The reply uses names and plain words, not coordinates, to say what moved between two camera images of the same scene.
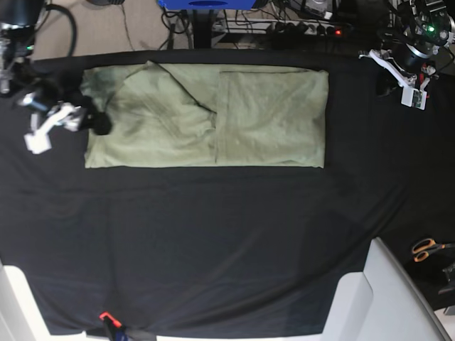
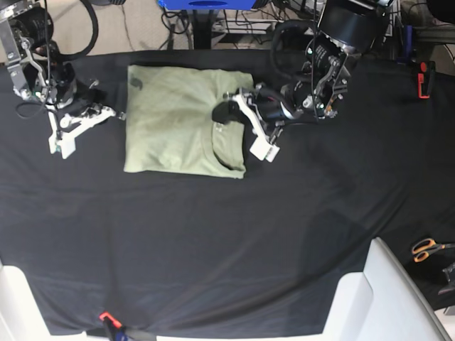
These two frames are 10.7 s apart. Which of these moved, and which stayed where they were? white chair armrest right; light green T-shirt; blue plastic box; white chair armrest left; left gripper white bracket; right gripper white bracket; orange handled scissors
Moved: light green T-shirt; left gripper white bracket; right gripper white bracket
Stayed: orange handled scissors; blue plastic box; white chair armrest right; white chair armrest left
